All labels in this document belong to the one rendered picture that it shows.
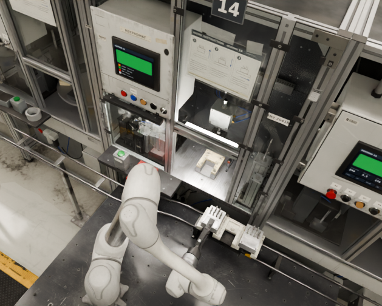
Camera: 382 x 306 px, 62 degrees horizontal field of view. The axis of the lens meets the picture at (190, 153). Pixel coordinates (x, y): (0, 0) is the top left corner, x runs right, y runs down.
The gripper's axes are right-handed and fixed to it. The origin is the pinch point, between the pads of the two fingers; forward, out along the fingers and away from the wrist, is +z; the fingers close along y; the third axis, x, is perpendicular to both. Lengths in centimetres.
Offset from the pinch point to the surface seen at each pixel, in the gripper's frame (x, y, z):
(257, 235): -25.3, 2.1, 7.2
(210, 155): 20.5, 6.2, 40.4
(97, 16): 77, 89, 20
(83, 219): 106, -88, -7
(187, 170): 28.7, -0.1, 26.7
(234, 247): -17.2, -4.3, -2.1
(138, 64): 54, 75, 17
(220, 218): -3.4, 2.9, 5.9
